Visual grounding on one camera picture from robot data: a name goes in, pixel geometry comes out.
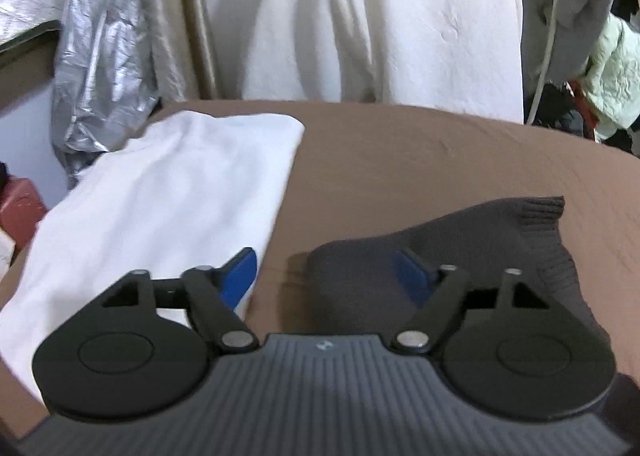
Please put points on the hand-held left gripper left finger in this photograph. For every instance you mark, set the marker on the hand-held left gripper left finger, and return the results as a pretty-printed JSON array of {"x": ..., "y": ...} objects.
[{"x": 239, "y": 276}]

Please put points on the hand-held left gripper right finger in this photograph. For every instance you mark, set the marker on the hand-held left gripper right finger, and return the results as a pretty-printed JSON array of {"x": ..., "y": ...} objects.
[{"x": 415, "y": 278}]

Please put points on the dark grey knit sweater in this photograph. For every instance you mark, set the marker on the dark grey knit sweater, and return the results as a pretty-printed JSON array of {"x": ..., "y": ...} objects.
[{"x": 500, "y": 236}]

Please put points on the white folded shirt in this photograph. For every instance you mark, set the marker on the white folded shirt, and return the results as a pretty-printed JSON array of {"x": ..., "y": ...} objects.
[{"x": 165, "y": 196}]

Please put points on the red box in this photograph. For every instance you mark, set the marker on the red box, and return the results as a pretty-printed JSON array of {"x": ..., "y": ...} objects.
[{"x": 22, "y": 208}]

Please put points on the red cloth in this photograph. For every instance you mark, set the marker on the red cloth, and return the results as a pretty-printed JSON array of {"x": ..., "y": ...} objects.
[{"x": 582, "y": 101}]

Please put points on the silver foil sheet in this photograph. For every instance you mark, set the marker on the silver foil sheet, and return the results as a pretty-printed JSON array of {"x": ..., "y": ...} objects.
[{"x": 100, "y": 61}]

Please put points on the beige curtain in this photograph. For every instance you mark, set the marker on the beige curtain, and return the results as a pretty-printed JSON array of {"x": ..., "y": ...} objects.
[{"x": 170, "y": 11}]

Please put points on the light green quilted jacket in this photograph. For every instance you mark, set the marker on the light green quilted jacket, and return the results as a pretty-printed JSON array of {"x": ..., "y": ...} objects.
[{"x": 615, "y": 76}]

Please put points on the grey hanging garment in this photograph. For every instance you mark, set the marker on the grey hanging garment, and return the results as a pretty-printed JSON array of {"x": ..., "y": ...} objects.
[{"x": 575, "y": 16}]

